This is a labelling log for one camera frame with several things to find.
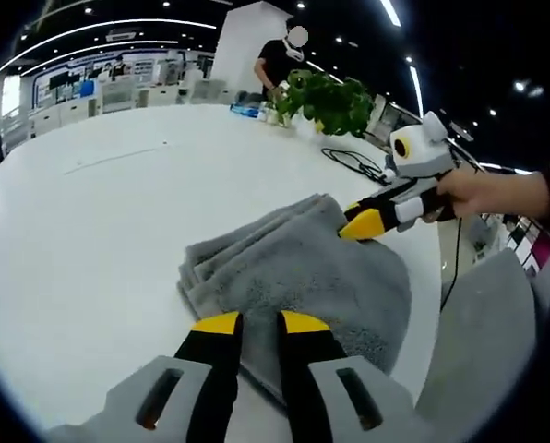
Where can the grey towel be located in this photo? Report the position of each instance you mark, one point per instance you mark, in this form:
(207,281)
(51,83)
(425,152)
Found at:
(302,277)

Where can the person's right hand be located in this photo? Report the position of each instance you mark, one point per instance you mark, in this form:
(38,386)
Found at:
(469,194)

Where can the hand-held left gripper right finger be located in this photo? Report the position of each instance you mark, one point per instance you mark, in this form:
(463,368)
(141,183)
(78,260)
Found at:
(312,378)

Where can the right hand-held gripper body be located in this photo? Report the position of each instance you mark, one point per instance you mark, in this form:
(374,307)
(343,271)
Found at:
(422,152)

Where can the glass vase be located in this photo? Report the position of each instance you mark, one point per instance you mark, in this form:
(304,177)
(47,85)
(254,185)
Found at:
(284,119)

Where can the blue container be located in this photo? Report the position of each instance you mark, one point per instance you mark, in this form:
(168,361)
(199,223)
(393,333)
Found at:
(87,88)

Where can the green potted plant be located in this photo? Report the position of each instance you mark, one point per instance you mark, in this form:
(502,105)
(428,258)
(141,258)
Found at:
(330,106)

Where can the white chair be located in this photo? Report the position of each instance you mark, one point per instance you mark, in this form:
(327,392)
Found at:
(117,92)

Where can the blue packet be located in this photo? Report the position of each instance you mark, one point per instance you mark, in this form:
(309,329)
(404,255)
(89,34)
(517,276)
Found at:
(243,110)

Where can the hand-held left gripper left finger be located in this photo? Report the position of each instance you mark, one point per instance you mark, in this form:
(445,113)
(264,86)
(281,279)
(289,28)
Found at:
(210,378)

